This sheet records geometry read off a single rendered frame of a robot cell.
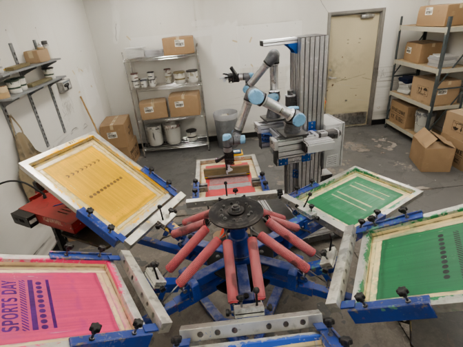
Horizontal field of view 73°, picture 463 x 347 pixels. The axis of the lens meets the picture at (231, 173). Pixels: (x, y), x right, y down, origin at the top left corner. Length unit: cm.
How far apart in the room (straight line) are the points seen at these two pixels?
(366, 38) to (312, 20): 109
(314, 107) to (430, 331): 204
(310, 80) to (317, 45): 29
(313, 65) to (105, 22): 404
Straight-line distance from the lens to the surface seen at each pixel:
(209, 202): 234
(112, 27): 613
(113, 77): 624
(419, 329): 176
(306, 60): 297
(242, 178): 277
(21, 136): 368
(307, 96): 304
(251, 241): 159
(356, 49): 661
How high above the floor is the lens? 226
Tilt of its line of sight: 27 degrees down
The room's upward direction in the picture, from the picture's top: 5 degrees counter-clockwise
